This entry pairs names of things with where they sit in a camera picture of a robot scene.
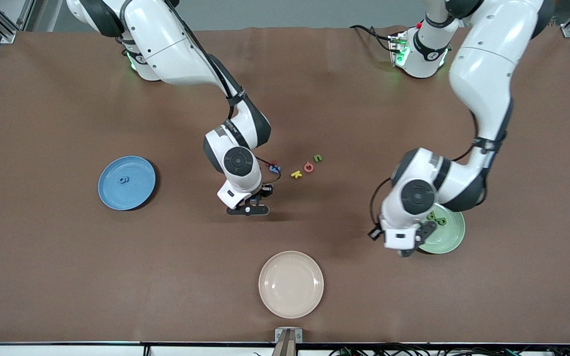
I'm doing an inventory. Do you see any green plate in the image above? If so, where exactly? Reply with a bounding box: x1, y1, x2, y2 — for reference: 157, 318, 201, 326
416, 204, 466, 255

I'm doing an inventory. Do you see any beige plate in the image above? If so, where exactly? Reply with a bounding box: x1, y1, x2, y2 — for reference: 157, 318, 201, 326
258, 251, 325, 319

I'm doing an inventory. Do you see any blue plate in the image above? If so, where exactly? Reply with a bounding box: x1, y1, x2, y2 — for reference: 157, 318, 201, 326
97, 156, 157, 212

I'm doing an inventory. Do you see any brown table cover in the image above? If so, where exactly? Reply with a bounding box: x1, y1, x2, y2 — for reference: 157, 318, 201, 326
0, 26, 570, 345

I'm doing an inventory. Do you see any white table edge panel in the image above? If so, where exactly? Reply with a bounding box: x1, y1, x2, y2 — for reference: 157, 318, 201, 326
0, 344, 276, 356

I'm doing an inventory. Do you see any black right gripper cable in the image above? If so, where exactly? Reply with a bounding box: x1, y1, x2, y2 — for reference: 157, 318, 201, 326
166, 5, 282, 186

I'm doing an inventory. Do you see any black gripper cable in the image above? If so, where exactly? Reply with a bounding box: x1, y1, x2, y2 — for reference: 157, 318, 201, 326
166, 5, 282, 186
370, 111, 501, 230

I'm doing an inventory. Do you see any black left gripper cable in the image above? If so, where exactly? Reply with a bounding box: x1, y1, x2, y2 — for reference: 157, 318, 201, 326
370, 111, 501, 230

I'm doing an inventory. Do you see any black cable bundle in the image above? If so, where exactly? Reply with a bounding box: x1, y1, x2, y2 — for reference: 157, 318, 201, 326
330, 343, 570, 356

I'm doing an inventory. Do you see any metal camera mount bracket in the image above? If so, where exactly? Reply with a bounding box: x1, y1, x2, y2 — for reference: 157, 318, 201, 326
273, 327, 303, 356

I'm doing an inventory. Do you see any black left arm base cable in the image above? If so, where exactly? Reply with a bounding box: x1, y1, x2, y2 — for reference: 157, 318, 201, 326
349, 24, 397, 52

